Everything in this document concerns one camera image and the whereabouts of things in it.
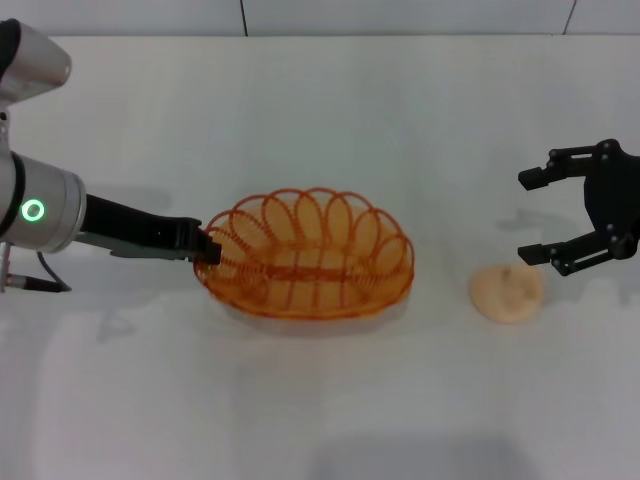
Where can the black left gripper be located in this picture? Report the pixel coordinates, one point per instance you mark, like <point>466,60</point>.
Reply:
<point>130,227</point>

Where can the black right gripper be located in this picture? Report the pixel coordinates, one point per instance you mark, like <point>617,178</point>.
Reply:
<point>612,195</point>

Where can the pale round bread bun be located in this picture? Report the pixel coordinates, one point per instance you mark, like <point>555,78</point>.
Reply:
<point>505,297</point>

